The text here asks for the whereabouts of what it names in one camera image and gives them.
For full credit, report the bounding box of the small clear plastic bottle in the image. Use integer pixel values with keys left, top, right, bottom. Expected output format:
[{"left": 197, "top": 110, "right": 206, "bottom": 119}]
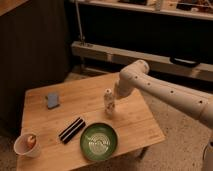
[{"left": 104, "top": 89, "right": 115, "bottom": 115}]

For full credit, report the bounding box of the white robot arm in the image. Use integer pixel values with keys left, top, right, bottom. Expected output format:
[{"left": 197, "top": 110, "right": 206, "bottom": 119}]
[{"left": 114, "top": 60, "right": 213, "bottom": 171}]

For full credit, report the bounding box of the wooden table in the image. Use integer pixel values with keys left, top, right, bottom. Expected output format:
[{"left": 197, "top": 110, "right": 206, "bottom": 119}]
[{"left": 17, "top": 73, "right": 165, "bottom": 171}]

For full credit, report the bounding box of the green round plate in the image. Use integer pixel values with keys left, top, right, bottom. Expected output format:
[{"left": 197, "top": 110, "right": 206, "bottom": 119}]
[{"left": 80, "top": 123, "right": 118, "bottom": 162}]

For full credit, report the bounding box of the black rectangular bar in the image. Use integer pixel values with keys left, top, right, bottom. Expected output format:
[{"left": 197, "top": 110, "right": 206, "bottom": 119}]
[{"left": 59, "top": 118, "right": 86, "bottom": 144}]

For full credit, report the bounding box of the metal shelf rack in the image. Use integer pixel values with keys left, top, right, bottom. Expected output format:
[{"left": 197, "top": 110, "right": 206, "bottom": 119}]
[{"left": 67, "top": 0, "right": 213, "bottom": 91}]

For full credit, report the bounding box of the orange item in cup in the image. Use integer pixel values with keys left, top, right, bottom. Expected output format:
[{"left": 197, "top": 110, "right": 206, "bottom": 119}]
[{"left": 27, "top": 135, "right": 36, "bottom": 149}]

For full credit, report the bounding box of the white paper cup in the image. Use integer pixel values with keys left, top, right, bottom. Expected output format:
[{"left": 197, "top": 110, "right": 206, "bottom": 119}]
[{"left": 13, "top": 133, "right": 41, "bottom": 158}]

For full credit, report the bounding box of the black handle on shelf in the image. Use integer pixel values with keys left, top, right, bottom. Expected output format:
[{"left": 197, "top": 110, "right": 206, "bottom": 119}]
[{"left": 170, "top": 57, "right": 200, "bottom": 68}]

